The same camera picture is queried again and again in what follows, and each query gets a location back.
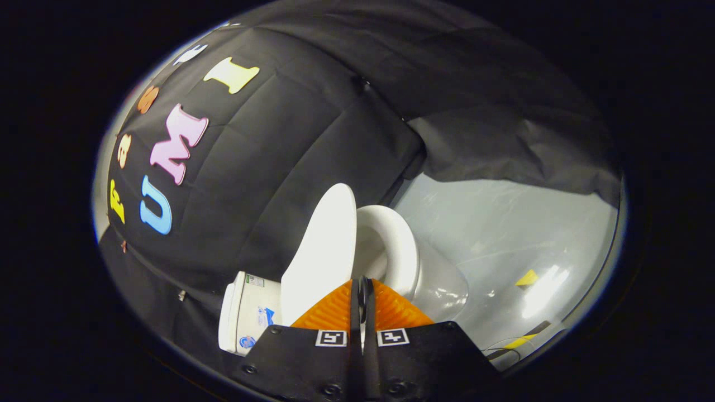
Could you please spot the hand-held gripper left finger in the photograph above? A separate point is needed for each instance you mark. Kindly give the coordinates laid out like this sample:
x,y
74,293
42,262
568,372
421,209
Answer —
x,y
313,368

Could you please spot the white toilet lid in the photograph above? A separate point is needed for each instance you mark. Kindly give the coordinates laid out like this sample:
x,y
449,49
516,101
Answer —
x,y
324,251

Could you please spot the yellow black striped floor tape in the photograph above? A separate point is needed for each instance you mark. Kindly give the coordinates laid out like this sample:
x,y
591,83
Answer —
x,y
519,339

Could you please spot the white ceramic toilet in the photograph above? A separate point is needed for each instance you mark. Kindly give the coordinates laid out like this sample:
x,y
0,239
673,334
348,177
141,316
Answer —
x,y
251,307

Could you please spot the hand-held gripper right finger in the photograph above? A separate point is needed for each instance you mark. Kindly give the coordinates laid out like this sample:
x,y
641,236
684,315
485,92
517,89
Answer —
x,y
424,368

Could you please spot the black backdrop cloth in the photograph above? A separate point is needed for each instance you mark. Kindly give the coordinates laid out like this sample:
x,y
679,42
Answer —
x,y
290,139

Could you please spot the small yellow floor tape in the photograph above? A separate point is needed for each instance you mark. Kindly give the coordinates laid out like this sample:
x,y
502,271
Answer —
x,y
527,278

